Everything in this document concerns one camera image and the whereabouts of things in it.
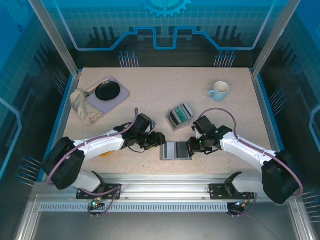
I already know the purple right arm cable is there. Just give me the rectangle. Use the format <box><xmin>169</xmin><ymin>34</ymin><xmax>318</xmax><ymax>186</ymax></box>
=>
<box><xmin>198</xmin><ymin>107</ymin><xmax>304</xmax><ymax>217</ymax></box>

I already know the wooden stick utensil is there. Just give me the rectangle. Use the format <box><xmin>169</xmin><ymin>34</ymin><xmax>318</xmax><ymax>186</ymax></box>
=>
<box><xmin>86</xmin><ymin>78</ymin><xmax>111</xmax><ymax>91</ymax></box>

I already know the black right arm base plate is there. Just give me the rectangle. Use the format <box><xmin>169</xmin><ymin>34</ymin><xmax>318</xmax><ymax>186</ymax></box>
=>
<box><xmin>208</xmin><ymin>183</ymin><xmax>255</xmax><ymax>201</ymax></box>

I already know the small LED circuit board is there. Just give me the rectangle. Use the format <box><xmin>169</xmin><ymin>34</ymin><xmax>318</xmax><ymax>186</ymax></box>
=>
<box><xmin>89</xmin><ymin>197</ymin><xmax>105</xmax><ymax>210</ymax></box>
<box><xmin>233</xmin><ymin>199</ymin><xmax>248</xmax><ymax>210</ymax></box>

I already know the aluminium frame post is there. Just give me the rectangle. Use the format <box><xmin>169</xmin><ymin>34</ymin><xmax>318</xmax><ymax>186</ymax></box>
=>
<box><xmin>27</xmin><ymin>0</ymin><xmax>82</xmax><ymax>77</ymax></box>
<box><xmin>251</xmin><ymin>0</ymin><xmax>302</xmax><ymax>78</ymax></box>

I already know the beige cloth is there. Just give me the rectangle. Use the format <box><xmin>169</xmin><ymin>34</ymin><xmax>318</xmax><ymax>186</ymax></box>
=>
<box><xmin>69</xmin><ymin>88</ymin><xmax>105</xmax><ymax>125</ymax></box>

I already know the grey card holder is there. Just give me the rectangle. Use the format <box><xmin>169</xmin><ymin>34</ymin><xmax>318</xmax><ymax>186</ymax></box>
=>
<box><xmin>159</xmin><ymin>140</ymin><xmax>194</xmax><ymax>161</ymax></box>

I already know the aluminium frame rail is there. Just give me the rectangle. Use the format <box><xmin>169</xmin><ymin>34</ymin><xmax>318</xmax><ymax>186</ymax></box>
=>
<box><xmin>32</xmin><ymin>173</ymin><xmax>300</xmax><ymax>205</ymax></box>

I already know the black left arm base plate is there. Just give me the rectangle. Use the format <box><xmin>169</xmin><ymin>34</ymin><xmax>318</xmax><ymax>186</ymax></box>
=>
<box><xmin>76</xmin><ymin>183</ymin><xmax>123</xmax><ymax>200</ymax></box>

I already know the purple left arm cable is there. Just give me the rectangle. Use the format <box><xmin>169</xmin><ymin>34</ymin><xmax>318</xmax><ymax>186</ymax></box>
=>
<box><xmin>46</xmin><ymin>107</ymin><xmax>140</xmax><ymax>218</ymax></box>

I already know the metal lower shelf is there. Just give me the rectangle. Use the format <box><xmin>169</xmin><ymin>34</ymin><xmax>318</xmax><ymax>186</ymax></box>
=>
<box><xmin>14</xmin><ymin>194</ymin><xmax>308</xmax><ymax>240</ymax></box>

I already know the slotted metal cable duct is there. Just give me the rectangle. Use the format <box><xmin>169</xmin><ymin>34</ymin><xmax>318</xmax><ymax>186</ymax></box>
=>
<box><xmin>39</xmin><ymin>203</ymin><xmax>230</xmax><ymax>213</ymax></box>

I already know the lavender tray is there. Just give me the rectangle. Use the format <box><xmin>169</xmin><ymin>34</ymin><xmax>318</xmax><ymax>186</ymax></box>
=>
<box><xmin>84</xmin><ymin>76</ymin><xmax>131</xmax><ymax>115</ymax></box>

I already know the light blue mug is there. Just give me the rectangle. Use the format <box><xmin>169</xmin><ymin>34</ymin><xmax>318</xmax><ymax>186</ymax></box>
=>
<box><xmin>208</xmin><ymin>81</ymin><xmax>230</xmax><ymax>103</ymax></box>

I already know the black credit card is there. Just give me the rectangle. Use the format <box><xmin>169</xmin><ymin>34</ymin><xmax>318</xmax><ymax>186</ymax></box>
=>
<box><xmin>169</xmin><ymin>110</ymin><xmax>180</xmax><ymax>127</ymax></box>
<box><xmin>176</xmin><ymin>142</ymin><xmax>189</xmax><ymax>158</ymax></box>

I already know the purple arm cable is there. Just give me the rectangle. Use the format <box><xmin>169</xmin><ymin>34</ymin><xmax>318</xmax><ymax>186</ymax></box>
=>
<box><xmin>198</xmin><ymin>107</ymin><xmax>304</xmax><ymax>217</ymax></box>
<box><xmin>46</xmin><ymin>107</ymin><xmax>140</xmax><ymax>218</ymax></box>

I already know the black plate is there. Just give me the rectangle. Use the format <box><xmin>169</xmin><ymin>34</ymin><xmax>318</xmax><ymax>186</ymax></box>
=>
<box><xmin>94</xmin><ymin>81</ymin><xmax>121</xmax><ymax>102</ymax></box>

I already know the blue table edge strip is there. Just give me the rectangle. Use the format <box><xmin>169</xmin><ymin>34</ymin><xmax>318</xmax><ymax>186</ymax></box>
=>
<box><xmin>257</xmin><ymin>74</ymin><xmax>296</xmax><ymax>182</ymax></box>
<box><xmin>37</xmin><ymin>74</ymin><xmax>76</xmax><ymax>182</ymax></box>

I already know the teal credit card grey back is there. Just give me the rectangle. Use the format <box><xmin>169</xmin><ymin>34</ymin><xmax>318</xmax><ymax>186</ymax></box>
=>
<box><xmin>163</xmin><ymin>142</ymin><xmax>176</xmax><ymax>158</ymax></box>

